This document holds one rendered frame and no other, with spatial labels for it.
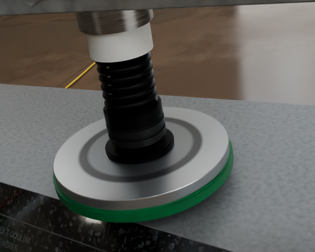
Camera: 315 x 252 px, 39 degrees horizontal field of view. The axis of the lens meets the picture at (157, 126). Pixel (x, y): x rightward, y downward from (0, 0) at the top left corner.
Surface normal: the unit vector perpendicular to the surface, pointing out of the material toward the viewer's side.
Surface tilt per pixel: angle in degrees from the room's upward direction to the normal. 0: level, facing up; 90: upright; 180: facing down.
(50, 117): 0
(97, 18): 90
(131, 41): 90
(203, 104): 0
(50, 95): 0
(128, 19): 90
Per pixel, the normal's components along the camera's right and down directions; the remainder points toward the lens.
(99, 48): -0.51, 0.47
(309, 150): -0.15, -0.88
